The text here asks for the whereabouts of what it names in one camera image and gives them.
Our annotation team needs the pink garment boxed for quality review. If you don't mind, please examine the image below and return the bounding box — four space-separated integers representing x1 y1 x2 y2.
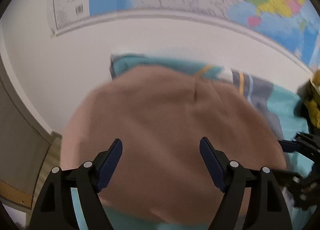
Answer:
61 66 286 225

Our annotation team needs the mustard yellow garment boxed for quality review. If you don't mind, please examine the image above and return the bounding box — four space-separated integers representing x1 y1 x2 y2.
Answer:
298 69 319 129

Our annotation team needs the teal geometric bed sheet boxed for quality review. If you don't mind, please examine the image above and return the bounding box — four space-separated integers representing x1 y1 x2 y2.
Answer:
69 53 317 230

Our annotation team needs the wooden bed frame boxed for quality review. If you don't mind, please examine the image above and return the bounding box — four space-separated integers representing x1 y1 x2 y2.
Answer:
0 180 33 209

